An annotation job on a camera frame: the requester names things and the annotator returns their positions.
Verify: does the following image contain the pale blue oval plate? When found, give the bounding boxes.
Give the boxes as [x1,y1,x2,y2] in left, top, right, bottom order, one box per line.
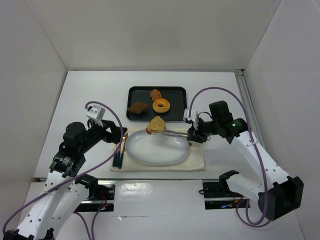
[125,130,189,166]

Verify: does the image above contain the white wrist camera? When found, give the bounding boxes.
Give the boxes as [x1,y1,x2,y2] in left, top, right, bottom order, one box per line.
[86,105,106,126]
[183,108,199,130]

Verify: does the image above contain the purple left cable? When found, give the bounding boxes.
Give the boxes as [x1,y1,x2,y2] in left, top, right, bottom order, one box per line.
[0,101,123,240]

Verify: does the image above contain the gold spoon green handle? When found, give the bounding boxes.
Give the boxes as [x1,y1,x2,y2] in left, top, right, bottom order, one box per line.
[112,136,127,169]

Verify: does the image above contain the brown chocolate croissant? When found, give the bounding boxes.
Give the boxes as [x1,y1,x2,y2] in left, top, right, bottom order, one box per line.
[127,101,149,115]

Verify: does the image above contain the sliced seeded bread loaf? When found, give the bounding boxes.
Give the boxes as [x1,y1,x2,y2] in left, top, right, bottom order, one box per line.
[145,116,167,134]

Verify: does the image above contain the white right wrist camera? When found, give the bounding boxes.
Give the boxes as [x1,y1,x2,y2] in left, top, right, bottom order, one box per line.
[183,108,199,130]

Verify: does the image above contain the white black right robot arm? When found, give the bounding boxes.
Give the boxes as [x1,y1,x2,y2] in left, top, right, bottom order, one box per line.
[183,101,304,221]

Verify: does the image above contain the steel serving tongs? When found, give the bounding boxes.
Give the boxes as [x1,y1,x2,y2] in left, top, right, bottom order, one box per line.
[151,129,191,137]

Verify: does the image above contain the orange-brown pastry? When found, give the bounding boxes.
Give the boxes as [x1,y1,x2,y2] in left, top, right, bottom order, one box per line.
[149,89,163,101]

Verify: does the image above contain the orange glazed bagel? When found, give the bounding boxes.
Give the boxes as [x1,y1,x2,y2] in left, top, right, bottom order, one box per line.
[152,98,171,114]

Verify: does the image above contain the cream cloth placemat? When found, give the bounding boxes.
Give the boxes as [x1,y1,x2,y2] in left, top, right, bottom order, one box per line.
[109,128,205,172]

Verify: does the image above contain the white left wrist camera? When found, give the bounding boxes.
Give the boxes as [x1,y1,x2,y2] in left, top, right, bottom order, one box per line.
[86,105,106,126]

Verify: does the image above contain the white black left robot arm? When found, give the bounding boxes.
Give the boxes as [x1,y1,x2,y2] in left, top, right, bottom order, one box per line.
[2,120,128,240]

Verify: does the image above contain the gold fork green handle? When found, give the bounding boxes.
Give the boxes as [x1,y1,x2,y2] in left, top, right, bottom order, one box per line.
[113,141,124,168]

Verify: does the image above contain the black baking tray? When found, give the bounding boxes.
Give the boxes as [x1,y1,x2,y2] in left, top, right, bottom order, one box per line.
[126,86,187,122]

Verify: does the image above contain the gold knife green handle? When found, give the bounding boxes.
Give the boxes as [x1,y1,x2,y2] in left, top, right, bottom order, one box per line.
[116,133,129,169]

